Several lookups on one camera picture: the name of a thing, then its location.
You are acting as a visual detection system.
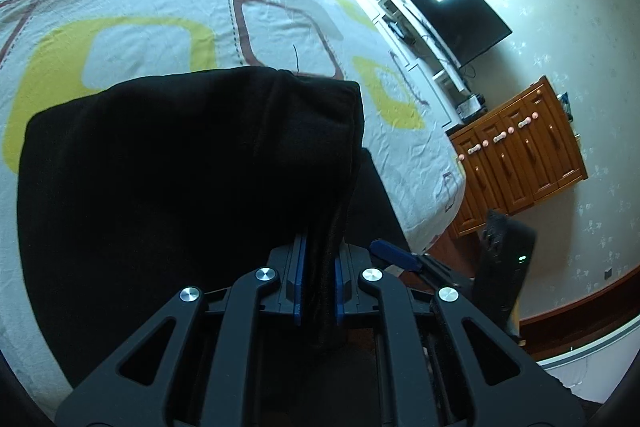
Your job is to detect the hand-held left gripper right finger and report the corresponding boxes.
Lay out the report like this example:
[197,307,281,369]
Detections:
[334,242,588,427]

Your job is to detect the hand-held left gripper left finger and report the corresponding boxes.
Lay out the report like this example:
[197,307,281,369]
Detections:
[55,233,308,427]

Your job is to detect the small grey set-top box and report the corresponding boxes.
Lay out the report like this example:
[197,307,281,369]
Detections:
[457,93,487,118]

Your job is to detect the black pants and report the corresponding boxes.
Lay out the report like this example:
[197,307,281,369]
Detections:
[16,66,415,427]

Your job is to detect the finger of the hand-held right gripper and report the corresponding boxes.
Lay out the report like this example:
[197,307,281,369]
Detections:
[369,239,477,304]

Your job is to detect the black television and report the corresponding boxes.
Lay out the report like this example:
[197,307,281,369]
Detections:
[404,0,514,68]

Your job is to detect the white television stand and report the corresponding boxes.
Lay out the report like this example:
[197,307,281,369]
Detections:
[345,0,468,128]

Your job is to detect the wooden cabinet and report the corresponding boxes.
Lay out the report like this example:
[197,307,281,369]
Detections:
[446,76,589,239]

